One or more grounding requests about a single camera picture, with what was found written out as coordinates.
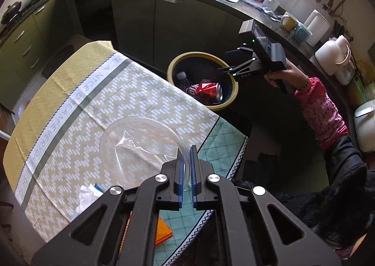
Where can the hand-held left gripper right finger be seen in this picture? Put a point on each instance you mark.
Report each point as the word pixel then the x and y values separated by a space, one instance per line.
pixel 193 184

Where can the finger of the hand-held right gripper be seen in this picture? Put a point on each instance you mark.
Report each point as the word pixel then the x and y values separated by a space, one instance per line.
pixel 234 71
pixel 234 53

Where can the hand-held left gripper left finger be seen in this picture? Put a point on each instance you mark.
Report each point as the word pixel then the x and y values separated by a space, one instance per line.
pixel 180 184

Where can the blue bin with yellow rim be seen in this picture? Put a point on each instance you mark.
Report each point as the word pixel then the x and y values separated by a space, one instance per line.
pixel 205 69

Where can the crushed red soda can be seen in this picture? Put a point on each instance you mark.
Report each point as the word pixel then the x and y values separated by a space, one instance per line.
pixel 205 90

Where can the orange box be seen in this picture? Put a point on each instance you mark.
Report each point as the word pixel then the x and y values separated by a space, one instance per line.
pixel 164 232

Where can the person's right forearm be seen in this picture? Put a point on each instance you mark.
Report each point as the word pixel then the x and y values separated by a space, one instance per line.
pixel 319 113

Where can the person's right hand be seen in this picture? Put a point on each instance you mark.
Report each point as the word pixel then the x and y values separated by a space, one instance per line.
pixel 293 74

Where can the yellow mug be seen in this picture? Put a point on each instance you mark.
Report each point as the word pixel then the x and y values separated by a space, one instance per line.
pixel 290 22

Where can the light blue mug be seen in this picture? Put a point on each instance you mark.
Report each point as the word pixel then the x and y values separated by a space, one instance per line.
pixel 301 34

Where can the black kitchen countertop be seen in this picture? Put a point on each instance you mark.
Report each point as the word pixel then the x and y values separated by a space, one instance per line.
pixel 263 12

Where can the paper towel roll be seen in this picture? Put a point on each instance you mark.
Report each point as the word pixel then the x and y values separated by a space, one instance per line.
pixel 318 27

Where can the white thermos jug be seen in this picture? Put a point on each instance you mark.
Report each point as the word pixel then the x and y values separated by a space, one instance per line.
pixel 329 55

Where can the white kitchen appliance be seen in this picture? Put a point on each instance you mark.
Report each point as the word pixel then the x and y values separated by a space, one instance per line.
pixel 345 74

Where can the crumpled white wrapper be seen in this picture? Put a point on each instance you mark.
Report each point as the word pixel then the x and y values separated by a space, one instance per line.
pixel 88 195

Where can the green base kitchen cabinets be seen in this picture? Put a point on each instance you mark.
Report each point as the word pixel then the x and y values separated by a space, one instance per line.
pixel 131 20

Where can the white rice cooker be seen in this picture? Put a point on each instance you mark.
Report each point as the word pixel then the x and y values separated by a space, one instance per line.
pixel 366 125

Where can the person's black jacket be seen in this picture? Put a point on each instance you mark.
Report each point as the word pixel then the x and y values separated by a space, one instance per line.
pixel 337 195

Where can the black wok with lid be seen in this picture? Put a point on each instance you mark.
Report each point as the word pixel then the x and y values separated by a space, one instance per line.
pixel 11 11

